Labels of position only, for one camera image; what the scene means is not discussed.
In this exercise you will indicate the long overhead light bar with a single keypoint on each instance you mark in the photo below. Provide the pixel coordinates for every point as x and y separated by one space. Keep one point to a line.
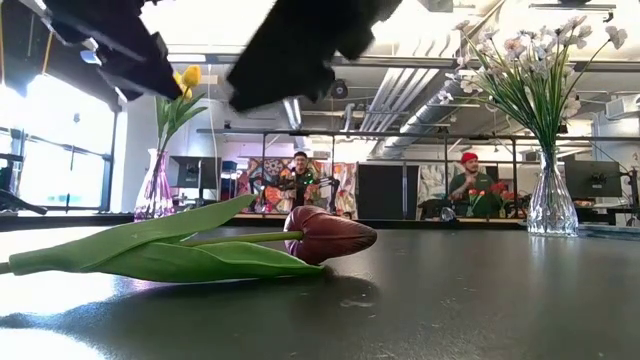
400 61

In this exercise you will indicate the person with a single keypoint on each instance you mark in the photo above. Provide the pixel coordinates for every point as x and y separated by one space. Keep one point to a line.
301 180
472 185

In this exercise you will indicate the purple glass vase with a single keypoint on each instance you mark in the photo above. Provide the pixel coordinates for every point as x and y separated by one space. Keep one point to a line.
155 195

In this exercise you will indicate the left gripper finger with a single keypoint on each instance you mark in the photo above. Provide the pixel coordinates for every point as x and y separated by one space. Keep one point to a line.
145 80

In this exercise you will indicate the red background flowers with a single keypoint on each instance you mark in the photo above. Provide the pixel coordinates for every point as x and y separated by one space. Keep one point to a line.
498 189

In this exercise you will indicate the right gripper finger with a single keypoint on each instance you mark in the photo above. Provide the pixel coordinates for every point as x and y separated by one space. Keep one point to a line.
367 25
285 60

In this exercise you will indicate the colourful wall hanging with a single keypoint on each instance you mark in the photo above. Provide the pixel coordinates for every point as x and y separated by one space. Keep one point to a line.
345 185

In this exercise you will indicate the round black ceiling camera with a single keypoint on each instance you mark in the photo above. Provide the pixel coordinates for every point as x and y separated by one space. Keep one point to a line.
340 90

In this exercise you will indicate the silver ventilation duct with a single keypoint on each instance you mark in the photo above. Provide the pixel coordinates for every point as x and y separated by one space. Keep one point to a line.
425 120

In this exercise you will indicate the white ceiling pipes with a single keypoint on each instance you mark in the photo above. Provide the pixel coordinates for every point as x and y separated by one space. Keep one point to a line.
395 95

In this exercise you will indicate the black partition panel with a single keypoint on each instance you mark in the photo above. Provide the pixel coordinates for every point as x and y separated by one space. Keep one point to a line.
385 192

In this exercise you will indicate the black monitor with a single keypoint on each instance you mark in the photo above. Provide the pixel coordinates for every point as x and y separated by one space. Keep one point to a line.
592 179
192 172

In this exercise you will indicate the dark red artificial tulip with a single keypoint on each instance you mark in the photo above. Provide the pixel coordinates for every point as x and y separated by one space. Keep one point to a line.
330 235

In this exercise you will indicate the white artificial flower spray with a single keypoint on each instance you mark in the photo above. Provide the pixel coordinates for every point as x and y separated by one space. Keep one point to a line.
469 86
514 45
616 35

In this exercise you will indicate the clear faceted glass vase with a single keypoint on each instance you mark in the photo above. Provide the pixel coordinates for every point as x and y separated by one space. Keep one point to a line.
552 205

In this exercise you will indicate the black table mat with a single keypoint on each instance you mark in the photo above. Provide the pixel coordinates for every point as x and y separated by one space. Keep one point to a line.
475 300

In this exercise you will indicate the white floral wall hanging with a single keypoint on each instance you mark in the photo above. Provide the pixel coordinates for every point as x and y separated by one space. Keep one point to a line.
432 182

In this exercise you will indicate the black desk stand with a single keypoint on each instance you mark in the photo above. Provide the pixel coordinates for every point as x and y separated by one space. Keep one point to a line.
20 202

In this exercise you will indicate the large window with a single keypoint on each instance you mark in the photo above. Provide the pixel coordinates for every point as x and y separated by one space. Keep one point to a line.
60 175

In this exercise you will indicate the black overhead rack frame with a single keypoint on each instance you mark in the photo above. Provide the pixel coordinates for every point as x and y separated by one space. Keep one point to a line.
350 133

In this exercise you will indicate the yellow artificial tulip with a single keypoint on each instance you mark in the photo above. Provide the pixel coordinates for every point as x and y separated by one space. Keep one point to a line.
178 79
186 93
191 76

